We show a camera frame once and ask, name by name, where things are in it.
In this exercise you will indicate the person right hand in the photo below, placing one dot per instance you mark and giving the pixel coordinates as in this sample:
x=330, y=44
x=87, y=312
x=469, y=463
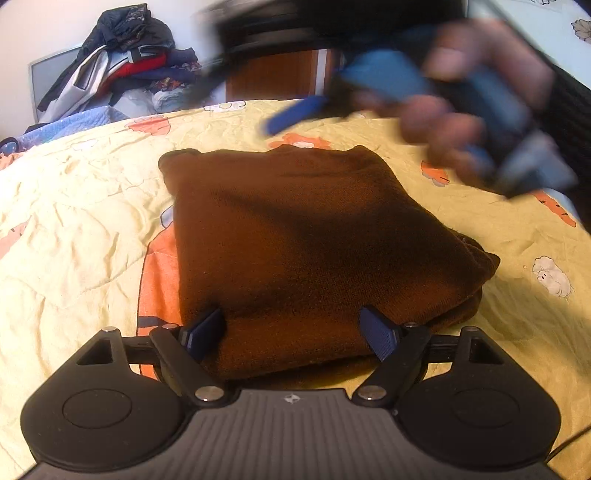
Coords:
x=459, y=48

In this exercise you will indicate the grey framed board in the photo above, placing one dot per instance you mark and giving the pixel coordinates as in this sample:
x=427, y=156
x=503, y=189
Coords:
x=43, y=72

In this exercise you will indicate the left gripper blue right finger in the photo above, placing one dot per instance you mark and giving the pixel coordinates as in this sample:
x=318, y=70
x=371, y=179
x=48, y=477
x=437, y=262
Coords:
x=400, y=350

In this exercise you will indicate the brown knit sweater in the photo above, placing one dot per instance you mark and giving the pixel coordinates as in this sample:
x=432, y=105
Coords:
x=290, y=244

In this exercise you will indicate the blue quilted blanket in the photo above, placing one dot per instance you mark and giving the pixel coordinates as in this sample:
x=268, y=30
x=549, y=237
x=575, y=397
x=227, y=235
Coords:
x=45, y=132

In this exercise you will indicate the brown wooden door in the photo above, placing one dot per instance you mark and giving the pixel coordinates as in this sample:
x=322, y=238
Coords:
x=282, y=76

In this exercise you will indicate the pile of mixed clothes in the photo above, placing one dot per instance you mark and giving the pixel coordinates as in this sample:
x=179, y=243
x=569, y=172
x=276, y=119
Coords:
x=127, y=49

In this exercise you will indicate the yellow cartoon print bedsheet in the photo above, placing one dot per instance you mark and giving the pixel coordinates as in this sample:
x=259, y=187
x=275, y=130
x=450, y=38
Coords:
x=78, y=213

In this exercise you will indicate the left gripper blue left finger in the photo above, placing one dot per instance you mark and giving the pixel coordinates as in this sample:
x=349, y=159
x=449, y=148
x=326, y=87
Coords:
x=180, y=351

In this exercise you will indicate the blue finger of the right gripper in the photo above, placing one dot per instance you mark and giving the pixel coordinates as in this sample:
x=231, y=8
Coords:
x=305, y=109

